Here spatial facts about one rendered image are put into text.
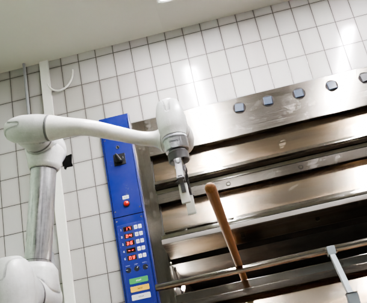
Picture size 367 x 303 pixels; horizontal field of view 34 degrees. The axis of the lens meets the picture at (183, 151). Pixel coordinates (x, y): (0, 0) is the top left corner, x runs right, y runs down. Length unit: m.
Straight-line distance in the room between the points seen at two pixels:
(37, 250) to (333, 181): 1.43
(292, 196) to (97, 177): 0.98
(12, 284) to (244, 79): 1.68
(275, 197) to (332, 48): 0.86
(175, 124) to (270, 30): 1.33
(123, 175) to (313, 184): 0.93
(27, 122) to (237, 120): 1.19
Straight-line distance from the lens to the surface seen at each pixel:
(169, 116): 2.15
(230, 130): 3.07
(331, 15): 3.39
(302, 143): 3.02
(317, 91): 3.15
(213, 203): 1.63
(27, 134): 2.32
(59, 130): 2.28
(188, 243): 2.80
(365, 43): 3.31
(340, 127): 3.08
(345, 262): 2.87
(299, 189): 2.96
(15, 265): 2.13
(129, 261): 2.92
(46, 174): 2.42
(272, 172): 2.98
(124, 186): 3.02
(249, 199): 2.94
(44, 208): 2.37
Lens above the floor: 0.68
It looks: 23 degrees up
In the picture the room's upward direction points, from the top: 12 degrees counter-clockwise
